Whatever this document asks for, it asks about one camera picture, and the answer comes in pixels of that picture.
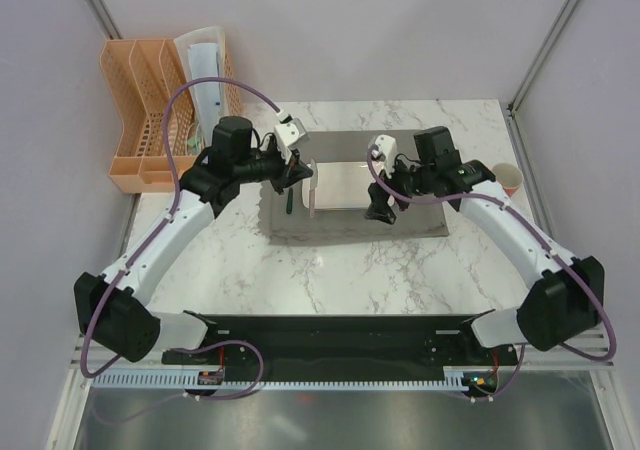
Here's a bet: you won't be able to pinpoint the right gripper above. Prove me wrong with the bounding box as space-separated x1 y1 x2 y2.
364 150 435 225

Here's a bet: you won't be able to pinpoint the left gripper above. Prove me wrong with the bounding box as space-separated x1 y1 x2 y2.
235 141 313 196

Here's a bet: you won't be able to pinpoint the gold fork green handle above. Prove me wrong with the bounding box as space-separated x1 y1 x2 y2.
285 188 294 215

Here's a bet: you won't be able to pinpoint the white rectangular plate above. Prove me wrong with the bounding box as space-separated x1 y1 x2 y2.
301 162 374 211

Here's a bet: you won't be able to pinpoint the grey scalloped placemat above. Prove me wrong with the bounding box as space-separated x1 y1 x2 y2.
259 130 449 245

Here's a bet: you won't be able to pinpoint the black knife pink handle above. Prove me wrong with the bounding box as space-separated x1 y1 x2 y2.
308 159 319 219

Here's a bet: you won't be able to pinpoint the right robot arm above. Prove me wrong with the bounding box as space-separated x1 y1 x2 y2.
365 126 617 364

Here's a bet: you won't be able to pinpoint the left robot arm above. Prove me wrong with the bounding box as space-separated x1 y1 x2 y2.
74 116 313 363

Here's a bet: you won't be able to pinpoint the green clip items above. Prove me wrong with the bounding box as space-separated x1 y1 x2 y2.
185 132 205 156

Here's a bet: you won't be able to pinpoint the white paper folder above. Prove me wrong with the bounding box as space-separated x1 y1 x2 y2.
172 24 234 144

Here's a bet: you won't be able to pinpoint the orange plastic file organizer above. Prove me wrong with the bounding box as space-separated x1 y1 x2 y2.
99 35 245 194

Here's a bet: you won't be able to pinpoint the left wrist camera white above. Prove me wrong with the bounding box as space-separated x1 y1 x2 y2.
274 115 309 163

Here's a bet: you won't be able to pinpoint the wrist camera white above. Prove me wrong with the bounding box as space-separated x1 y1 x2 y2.
369 134 398 177
274 115 309 163

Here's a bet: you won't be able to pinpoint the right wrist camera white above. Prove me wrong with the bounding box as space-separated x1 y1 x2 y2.
369 134 398 177

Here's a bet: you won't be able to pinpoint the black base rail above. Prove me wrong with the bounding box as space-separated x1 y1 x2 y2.
162 315 518 383

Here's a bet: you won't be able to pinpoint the white slotted cable duct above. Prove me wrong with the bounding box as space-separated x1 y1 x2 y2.
92 369 496 391

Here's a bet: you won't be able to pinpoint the aluminium frame rail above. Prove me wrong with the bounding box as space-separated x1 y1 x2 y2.
562 326 614 369

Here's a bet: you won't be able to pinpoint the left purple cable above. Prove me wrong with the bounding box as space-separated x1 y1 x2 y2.
79 77 289 379

